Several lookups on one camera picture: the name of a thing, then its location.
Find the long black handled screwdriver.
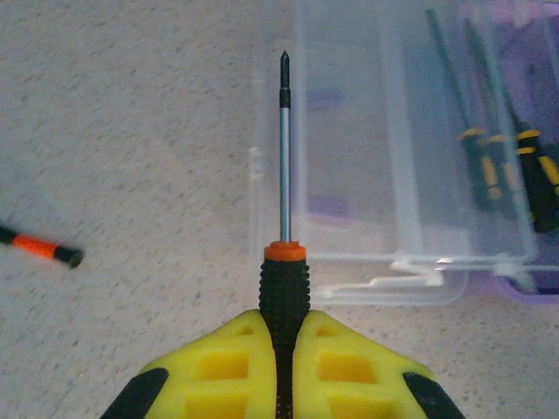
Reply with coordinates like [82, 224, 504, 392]
[258, 49, 312, 419]

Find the small orange banded screwdriver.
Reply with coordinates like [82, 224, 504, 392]
[0, 223, 85, 271]

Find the purple clear plastic tool case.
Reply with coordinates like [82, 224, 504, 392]
[246, 0, 559, 309]

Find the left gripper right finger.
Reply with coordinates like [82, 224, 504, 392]
[292, 308, 466, 419]

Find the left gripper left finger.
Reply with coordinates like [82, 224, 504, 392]
[100, 308, 279, 419]

